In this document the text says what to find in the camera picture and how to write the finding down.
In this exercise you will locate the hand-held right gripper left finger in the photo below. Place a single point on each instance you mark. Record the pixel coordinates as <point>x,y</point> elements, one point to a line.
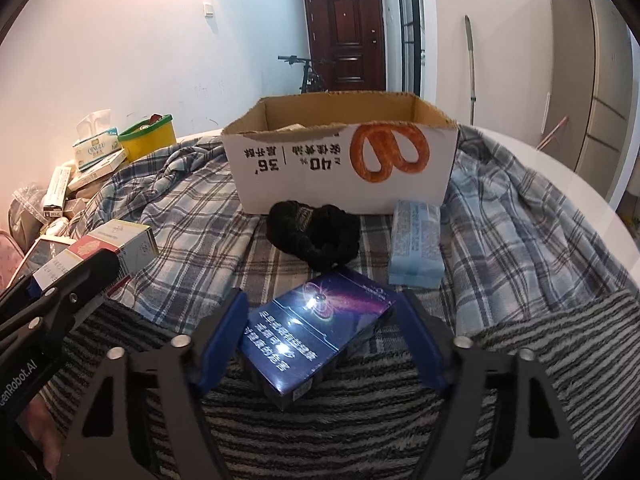
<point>222,345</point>

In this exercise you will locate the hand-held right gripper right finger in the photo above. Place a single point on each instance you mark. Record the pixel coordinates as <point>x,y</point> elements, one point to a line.
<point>425,355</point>

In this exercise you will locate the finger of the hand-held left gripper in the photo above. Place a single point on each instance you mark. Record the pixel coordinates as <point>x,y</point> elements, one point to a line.
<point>22,290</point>
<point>95,270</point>

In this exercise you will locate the red white cigarette box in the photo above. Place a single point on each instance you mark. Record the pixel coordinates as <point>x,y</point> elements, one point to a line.
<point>125,245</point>

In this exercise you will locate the dark blue cigarette box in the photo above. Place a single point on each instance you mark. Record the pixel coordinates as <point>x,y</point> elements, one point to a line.
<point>310,340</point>

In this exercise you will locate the black fuzzy knit bundle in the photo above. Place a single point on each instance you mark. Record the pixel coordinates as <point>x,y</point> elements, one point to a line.
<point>310,235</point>

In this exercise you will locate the cardboard box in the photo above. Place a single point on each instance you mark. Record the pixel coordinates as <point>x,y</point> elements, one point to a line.
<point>310,175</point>

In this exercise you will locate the person's left hand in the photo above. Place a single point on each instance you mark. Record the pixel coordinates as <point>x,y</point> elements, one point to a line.
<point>47,435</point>

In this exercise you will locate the pink pouch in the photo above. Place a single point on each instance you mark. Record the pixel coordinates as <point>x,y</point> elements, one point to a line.
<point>10,260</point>

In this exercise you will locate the dark flat box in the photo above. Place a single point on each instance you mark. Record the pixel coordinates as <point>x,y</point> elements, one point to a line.
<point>40,255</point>

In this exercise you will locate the clear zip bag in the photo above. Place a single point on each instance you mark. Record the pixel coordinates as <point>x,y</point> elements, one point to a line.
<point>27,210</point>

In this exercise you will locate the long white box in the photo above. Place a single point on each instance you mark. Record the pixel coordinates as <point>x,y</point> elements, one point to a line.
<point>57,190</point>

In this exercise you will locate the flat white box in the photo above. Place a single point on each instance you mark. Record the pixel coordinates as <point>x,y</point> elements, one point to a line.
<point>100,170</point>

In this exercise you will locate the grey striped blanket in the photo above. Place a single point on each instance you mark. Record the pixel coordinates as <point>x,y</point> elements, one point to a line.
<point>350,435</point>

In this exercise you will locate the light blue tissue packet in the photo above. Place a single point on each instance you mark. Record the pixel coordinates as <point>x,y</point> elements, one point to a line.
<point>415,245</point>

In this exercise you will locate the tissue box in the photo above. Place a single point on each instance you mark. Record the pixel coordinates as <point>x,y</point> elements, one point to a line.
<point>95,152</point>

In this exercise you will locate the blue plaid cloth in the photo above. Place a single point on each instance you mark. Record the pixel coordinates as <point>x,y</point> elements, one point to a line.
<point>200,210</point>

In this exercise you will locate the yellow bin green rim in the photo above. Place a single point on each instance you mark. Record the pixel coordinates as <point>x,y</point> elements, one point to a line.
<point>150,145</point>

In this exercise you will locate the black bicycle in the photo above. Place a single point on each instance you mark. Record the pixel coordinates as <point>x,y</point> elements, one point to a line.
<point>312,77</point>

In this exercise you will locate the beige refrigerator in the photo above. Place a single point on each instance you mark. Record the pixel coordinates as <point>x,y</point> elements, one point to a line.
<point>595,85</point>

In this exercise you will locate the black framed glass door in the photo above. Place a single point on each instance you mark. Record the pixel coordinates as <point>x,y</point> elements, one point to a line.
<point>410,30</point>

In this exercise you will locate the dark red entrance door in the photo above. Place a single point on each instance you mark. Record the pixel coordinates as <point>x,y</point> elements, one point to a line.
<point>347,35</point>

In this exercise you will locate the white wall strip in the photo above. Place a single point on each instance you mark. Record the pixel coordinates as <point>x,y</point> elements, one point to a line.
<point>546,112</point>

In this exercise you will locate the white light switch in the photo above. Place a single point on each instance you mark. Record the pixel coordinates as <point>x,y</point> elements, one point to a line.
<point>209,9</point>

